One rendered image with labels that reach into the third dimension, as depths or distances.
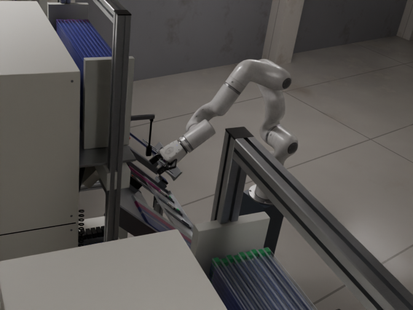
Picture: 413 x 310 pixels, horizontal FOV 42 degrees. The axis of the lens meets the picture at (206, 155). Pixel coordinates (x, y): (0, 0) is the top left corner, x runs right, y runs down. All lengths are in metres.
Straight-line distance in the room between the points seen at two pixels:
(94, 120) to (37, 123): 0.24
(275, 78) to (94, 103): 0.98
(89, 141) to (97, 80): 0.22
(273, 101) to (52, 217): 1.25
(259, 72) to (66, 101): 1.09
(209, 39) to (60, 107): 4.80
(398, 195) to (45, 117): 3.61
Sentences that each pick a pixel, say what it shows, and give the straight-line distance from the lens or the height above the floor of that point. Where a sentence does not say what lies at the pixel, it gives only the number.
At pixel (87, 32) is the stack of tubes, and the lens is 2.15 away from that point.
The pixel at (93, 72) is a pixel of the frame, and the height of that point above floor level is 1.67.
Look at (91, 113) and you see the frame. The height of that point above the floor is 1.52.
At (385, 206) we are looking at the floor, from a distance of 4.60.
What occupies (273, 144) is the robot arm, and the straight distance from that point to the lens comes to 2.78.
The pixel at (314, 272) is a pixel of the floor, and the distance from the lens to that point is 3.72.
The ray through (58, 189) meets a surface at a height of 1.32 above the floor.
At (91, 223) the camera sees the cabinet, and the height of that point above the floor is 0.62.
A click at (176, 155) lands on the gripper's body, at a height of 1.10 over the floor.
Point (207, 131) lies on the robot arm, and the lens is 2.48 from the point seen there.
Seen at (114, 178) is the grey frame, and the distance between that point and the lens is 1.80.
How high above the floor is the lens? 2.35
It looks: 30 degrees down
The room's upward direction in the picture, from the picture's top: 9 degrees clockwise
